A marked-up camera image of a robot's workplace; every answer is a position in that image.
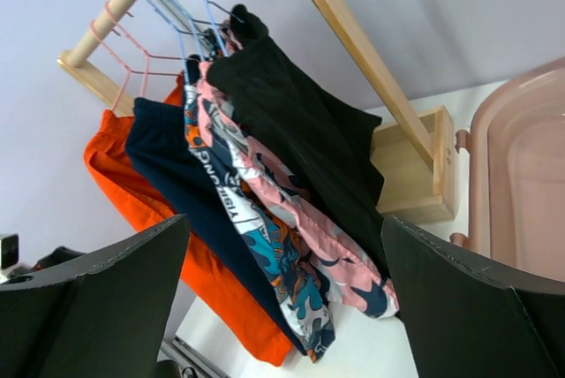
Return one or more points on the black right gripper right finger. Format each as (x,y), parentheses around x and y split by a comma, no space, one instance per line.
(469,316)

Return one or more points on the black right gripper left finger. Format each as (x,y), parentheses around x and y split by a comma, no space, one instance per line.
(102,314)

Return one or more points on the pink patterned shorts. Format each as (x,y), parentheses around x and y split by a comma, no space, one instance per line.
(353,278)

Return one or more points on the blue orange patterned shorts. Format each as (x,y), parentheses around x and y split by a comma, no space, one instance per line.
(301,291)

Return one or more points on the navy blue shorts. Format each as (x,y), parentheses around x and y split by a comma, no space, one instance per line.
(243,297)

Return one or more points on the pink wire hanger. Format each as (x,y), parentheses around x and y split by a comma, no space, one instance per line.
(146,71)
(117,60)

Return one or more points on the black shorts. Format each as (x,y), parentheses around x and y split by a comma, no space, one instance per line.
(322,140)

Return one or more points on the blue wire hanger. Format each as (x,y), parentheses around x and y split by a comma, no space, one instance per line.
(170,8)
(215,26)
(209,42)

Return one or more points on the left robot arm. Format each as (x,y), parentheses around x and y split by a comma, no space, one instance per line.
(26,259)

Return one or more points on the wooden clothes rack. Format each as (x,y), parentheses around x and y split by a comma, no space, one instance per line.
(414,154)

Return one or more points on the pink plastic basin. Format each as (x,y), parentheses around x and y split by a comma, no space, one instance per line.
(516,173)

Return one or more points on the aluminium mounting rail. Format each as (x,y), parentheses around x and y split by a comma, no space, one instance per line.
(191,362)

